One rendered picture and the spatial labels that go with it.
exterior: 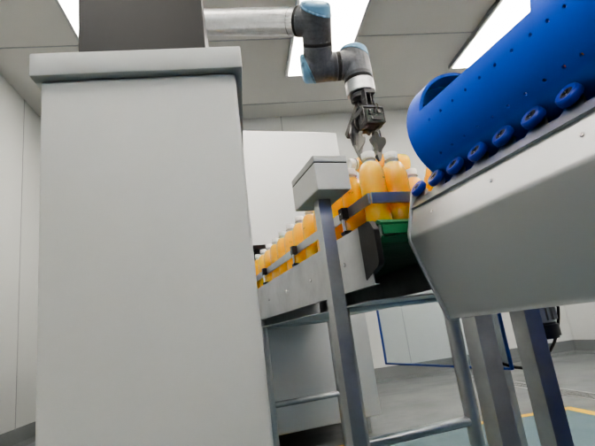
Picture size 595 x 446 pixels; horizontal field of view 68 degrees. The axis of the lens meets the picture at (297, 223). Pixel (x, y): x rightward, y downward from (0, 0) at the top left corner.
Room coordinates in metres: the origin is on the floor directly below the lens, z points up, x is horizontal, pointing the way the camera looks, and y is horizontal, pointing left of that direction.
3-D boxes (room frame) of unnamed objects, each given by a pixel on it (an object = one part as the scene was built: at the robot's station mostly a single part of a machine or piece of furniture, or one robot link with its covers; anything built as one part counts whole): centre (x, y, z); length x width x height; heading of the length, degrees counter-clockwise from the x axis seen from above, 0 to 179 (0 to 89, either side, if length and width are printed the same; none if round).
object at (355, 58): (1.24, -0.25, 1.43); 0.10 x 0.09 x 0.12; 93
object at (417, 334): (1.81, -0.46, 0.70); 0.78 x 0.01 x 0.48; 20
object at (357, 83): (1.24, -0.25, 1.35); 0.10 x 0.09 x 0.05; 110
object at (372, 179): (1.19, -0.23, 1.00); 0.07 x 0.07 x 0.19
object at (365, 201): (1.89, 0.07, 0.96); 1.60 x 0.01 x 0.03; 20
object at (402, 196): (1.20, -0.39, 0.96); 0.40 x 0.01 x 0.03; 110
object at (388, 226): (1.93, -0.13, 0.87); 1.60 x 0.40 x 0.06; 20
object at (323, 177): (1.22, -0.08, 1.05); 0.20 x 0.10 x 0.10; 20
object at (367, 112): (1.23, -0.25, 1.26); 0.09 x 0.08 x 0.12; 20
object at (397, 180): (1.21, -0.30, 1.00); 0.07 x 0.07 x 0.19
